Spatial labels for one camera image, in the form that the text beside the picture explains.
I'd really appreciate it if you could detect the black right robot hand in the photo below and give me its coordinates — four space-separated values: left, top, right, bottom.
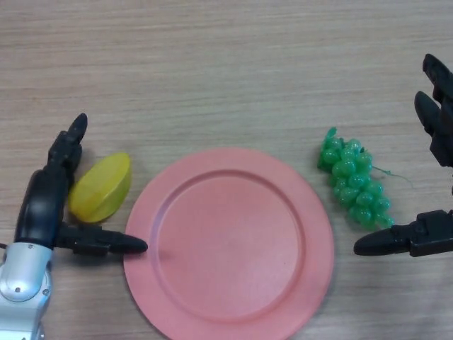
353 53 453 258

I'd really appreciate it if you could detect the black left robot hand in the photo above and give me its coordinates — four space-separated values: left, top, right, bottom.
16 113 149 258

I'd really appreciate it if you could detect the yellow starfruit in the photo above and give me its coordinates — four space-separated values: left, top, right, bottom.
67 152 132 225

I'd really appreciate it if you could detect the pink round plate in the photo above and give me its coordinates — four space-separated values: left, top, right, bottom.
123 147 336 340

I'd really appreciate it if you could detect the green grape bunch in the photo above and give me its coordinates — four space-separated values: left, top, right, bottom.
317 126 415 227

